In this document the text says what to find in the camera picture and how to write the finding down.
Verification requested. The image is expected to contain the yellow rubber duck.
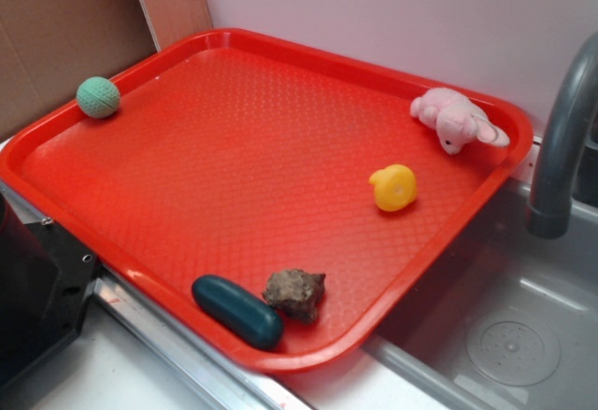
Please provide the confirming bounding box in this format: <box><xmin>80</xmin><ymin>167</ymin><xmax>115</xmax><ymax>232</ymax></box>
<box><xmin>369</xmin><ymin>164</ymin><xmax>418</xmax><ymax>212</ymax></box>

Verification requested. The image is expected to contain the red plastic tray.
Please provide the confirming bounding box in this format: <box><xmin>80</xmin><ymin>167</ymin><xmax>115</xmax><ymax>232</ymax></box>
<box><xmin>1</xmin><ymin>29</ymin><xmax>533</xmax><ymax>374</ymax></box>

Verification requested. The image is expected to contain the brown rock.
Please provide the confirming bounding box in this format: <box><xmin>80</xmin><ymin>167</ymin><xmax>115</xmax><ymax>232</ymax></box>
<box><xmin>262</xmin><ymin>269</ymin><xmax>326</xmax><ymax>324</ymax></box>

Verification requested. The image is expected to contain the dark green capsule toy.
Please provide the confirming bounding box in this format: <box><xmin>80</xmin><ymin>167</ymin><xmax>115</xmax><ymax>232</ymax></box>
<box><xmin>192</xmin><ymin>275</ymin><xmax>284</xmax><ymax>350</ymax></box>

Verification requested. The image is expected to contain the pink plush bunny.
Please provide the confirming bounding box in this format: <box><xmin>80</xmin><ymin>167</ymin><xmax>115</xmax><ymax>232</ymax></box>
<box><xmin>409</xmin><ymin>88</ymin><xmax>510</xmax><ymax>155</ymax></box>

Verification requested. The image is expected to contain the green textured ball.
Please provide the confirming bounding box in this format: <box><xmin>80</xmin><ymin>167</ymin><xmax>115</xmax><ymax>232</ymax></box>
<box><xmin>76</xmin><ymin>77</ymin><xmax>121</xmax><ymax>119</ymax></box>

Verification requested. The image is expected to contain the grey toy sink basin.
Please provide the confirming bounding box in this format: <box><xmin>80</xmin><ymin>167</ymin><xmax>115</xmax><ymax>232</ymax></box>
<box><xmin>365</xmin><ymin>181</ymin><xmax>597</xmax><ymax>409</ymax></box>

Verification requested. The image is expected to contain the grey faucet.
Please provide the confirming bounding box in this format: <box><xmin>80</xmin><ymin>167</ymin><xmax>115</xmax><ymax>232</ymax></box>
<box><xmin>526</xmin><ymin>35</ymin><xmax>597</xmax><ymax>239</ymax></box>

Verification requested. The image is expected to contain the brown cardboard panel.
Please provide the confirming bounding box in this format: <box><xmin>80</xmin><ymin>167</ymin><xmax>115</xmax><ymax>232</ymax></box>
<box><xmin>1</xmin><ymin>0</ymin><xmax>212</xmax><ymax>139</ymax></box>

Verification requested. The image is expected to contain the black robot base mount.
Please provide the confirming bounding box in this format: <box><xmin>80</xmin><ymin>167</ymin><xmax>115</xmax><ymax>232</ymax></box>
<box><xmin>1</xmin><ymin>198</ymin><xmax>99</xmax><ymax>390</ymax></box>

